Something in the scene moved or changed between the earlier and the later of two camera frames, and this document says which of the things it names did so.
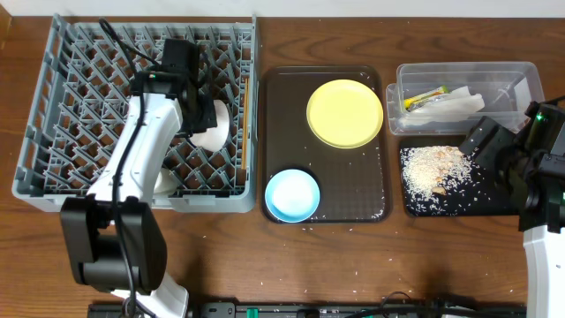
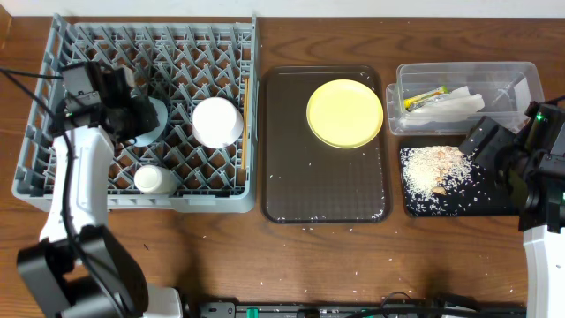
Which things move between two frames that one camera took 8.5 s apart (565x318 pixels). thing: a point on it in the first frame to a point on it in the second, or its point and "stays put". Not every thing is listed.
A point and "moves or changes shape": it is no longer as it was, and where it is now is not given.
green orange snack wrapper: x=415 y=102 stays put
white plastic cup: x=165 y=183 stays put
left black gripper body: x=205 y=118 to x=144 y=118
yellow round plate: x=344 y=114 stays put
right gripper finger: x=489 y=141 stays put
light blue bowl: x=292 y=195 moves or changes shape
